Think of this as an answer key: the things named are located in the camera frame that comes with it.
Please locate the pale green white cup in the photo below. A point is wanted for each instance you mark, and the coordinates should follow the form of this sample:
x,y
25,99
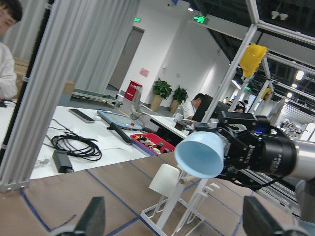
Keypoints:
x,y
165,180

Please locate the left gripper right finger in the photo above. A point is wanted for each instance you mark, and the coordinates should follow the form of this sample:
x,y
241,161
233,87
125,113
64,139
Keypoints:
x,y
257,221

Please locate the red parts tray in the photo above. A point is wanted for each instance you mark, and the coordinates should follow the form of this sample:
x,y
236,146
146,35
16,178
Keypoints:
x,y
152,144

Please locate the black power adapter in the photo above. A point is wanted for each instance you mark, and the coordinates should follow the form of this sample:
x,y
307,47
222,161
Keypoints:
x,y
62,162

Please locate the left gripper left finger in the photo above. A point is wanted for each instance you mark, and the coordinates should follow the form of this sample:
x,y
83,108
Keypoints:
x,y
92,222

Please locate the aluminium frame post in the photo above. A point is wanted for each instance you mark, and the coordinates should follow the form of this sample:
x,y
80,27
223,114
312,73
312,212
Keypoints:
x,y
82,41

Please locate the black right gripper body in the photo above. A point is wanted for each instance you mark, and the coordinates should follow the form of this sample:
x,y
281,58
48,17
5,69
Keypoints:
x,y
264,149

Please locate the cardboard box right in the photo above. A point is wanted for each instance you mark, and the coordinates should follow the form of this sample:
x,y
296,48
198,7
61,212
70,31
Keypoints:
x,y
68,87

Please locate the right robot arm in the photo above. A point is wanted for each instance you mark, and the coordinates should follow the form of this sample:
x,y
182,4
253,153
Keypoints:
x,y
304,170

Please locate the white wire cup rack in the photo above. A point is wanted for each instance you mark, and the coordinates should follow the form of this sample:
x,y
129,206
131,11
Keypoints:
x,y
157,215

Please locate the black smartphone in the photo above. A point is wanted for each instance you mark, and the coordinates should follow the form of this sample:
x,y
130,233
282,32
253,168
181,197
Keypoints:
x,y
85,118

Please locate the light blue cup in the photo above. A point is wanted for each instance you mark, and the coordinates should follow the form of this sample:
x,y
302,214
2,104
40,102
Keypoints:
x,y
200,154

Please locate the yellow hard hat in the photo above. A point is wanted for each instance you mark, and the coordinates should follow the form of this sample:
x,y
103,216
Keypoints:
x,y
251,59

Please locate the person in white hoodie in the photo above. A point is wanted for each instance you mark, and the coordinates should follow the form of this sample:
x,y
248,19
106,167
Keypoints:
x,y
11,12

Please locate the blue teach pendant tablet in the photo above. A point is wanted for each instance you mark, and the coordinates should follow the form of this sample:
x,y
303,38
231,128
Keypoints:
x,y
120,120

